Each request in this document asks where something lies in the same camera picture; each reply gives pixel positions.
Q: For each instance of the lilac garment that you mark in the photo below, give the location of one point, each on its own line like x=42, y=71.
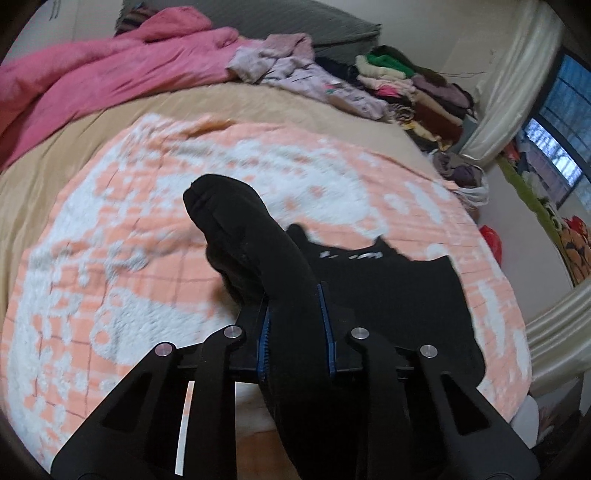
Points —
x=304, y=78

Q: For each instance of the beige bed sheet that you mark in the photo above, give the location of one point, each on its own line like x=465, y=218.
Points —
x=92, y=110

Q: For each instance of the green fuzzy cloth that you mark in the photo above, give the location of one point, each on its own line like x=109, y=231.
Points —
x=531, y=203

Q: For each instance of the white plastic bag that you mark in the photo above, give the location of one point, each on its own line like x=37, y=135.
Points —
x=473, y=194

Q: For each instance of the grey headboard cushion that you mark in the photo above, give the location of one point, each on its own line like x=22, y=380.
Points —
x=277, y=23

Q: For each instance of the orange printed blanket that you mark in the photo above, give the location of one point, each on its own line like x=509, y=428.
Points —
x=577, y=249

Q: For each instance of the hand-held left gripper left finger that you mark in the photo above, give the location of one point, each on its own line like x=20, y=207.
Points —
x=210, y=392

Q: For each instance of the mauve fluffy cloth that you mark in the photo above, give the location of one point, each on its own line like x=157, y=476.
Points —
x=286, y=46

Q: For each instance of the cream satin curtain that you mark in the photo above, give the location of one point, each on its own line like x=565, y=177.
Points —
x=517, y=78
x=561, y=332

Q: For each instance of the pile of mixed clothes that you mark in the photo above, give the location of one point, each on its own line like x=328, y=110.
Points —
x=425, y=101

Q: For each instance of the dark striped cloth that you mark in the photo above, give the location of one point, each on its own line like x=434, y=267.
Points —
x=134, y=18

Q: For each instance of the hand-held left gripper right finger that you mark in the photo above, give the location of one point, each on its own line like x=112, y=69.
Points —
x=392, y=392

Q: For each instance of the red plastic bag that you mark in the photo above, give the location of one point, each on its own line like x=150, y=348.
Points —
x=493, y=242

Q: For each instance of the grey purple clothes heap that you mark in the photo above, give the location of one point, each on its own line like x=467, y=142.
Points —
x=457, y=170

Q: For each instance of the peach and white patterned blanket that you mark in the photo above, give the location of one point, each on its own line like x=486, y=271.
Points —
x=138, y=207

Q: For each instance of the window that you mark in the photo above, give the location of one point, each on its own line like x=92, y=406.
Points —
x=563, y=120

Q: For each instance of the pink comforter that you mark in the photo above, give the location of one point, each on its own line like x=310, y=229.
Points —
x=101, y=64

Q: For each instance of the black sweater with orange cuffs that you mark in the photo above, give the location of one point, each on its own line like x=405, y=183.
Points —
x=258, y=258

